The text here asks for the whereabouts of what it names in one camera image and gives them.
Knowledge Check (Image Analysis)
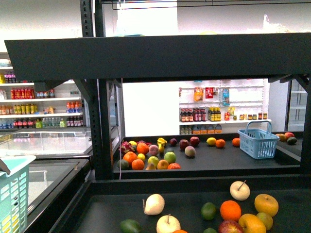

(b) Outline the light blue shopping basket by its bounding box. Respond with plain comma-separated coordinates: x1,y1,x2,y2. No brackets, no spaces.
0,155,36,233

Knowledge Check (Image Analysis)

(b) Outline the far yellow lemon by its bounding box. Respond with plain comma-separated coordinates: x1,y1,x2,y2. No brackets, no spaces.
206,137,217,147

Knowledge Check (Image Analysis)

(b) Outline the black upper shelf board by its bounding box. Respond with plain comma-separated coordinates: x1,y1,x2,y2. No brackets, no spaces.
5,33,311,82

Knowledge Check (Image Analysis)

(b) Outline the black fruit shelf tray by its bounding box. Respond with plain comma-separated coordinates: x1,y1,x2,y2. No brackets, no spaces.
51,176,311,233

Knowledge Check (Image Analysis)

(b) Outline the far green apple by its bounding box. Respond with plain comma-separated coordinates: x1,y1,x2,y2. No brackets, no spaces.
164,151,176,164

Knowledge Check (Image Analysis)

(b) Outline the far dark red apple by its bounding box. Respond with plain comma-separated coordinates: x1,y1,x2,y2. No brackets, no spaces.
190,136,200,147

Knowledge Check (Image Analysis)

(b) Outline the far peach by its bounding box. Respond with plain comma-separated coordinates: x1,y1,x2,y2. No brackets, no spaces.
184,146,196,157

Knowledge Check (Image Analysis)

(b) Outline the soy sauce bottles row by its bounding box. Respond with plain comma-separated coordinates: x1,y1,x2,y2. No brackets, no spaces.
179,107,222,122

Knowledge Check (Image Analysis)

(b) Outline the far orange by basket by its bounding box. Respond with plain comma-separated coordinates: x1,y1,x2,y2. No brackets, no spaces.
232,138,240,147

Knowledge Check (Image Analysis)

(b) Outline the white pear rear left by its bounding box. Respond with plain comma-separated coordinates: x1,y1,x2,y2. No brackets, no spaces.
142,194,165,216

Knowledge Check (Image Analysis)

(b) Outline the glass freezer chest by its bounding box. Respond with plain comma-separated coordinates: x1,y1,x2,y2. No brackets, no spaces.
0,127,93,213

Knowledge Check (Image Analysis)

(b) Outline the green lime rear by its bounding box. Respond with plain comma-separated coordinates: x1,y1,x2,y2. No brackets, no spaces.
201,202,217,221

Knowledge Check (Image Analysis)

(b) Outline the green lime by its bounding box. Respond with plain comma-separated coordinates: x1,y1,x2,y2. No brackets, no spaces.
203,228,217,233
201,202,217,221

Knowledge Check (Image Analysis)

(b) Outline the white pear front left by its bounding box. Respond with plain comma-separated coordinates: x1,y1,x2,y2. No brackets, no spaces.
156,215,181,233

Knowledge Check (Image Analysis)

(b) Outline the small blue basket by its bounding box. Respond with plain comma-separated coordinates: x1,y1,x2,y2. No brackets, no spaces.
238,120,280,159

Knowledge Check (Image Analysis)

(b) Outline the white pear with stem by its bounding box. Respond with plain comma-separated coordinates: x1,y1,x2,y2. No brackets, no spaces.
229,180,251,201

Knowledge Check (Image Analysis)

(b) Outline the dark green avocado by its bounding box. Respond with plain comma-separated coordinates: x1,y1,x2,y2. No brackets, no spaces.
120,219,142,233

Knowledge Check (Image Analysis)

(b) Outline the large orange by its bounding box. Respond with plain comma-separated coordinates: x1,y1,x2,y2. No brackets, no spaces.
172,229,188,233

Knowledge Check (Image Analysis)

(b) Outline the small orange tangerine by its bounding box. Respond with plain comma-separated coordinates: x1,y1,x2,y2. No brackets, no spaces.
220,200,242,222

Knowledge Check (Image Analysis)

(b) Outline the green lime front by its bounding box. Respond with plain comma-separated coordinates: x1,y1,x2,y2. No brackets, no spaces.
203,228,217,233

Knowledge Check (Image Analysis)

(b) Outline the red apple centre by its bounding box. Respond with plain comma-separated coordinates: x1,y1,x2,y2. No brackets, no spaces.
218,220,243,233

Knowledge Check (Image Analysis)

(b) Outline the yellow orange apple rear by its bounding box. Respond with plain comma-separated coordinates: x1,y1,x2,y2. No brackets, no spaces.
254,194,279,217

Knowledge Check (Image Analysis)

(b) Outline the yellow orange apple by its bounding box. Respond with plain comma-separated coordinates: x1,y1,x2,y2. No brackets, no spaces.
238,214,266,233
254,194,279,217

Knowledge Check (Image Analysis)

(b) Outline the yellow orange apple front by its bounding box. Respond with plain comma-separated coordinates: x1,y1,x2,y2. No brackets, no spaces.
238,214,266,233

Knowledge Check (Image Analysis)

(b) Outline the olive kiwi rear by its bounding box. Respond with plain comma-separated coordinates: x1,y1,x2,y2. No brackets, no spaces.
256,212,274,231

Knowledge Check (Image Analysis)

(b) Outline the black shelf post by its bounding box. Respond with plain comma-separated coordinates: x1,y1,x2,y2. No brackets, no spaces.
80,0,113,180

